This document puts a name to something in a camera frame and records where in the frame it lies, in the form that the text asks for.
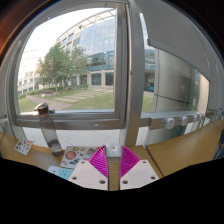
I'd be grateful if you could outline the clear water bottle dark cap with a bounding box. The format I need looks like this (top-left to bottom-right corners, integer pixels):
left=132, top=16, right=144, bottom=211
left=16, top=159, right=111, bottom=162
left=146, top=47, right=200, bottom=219
left=33, top=102, right=64, bottom=158

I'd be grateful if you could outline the glass office building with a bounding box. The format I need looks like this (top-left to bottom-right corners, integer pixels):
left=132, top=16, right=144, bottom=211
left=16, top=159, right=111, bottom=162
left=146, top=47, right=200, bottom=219
left=56, top=9, right=158, bottom=88

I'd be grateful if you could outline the sticker sheet with green stickers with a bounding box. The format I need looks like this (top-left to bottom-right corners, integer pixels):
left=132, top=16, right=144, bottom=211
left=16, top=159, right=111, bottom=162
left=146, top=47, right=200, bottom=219
left=13, top=138, right=34, bottom=156

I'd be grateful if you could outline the grey window frame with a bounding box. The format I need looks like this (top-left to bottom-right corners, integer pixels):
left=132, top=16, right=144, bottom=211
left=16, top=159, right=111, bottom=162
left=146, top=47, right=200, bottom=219
left=6, top=0, right=149, bottom=148

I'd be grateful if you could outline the black chair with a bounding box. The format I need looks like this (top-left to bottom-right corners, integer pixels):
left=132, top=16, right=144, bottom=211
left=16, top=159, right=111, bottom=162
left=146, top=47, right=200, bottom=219
left=213, top=128, right=224, bottom=160

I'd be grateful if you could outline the green tree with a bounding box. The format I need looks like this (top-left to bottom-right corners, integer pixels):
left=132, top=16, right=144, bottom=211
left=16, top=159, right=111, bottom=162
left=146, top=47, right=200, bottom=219
left=34, top=42, right=89, bottom=92

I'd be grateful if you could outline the sticker sheet with red circle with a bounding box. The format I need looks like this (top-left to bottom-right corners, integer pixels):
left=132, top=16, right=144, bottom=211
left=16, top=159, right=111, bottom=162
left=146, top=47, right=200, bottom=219
left=59, top=145, right=101, bottom=170

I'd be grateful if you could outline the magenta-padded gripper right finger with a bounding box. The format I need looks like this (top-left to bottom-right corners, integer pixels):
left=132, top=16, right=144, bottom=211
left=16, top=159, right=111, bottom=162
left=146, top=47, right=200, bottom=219
left=118, top=145, right=160, bottom=191

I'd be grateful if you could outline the white rail with knobs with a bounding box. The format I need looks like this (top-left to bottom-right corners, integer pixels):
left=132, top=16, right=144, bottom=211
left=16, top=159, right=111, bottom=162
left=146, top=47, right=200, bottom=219
left=149, top=112, right=208, bottom=132

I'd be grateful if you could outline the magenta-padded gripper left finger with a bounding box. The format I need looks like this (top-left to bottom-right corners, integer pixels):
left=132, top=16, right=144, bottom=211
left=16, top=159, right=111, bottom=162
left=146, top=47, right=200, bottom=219
left=68, top=144, right=110, bottom=192

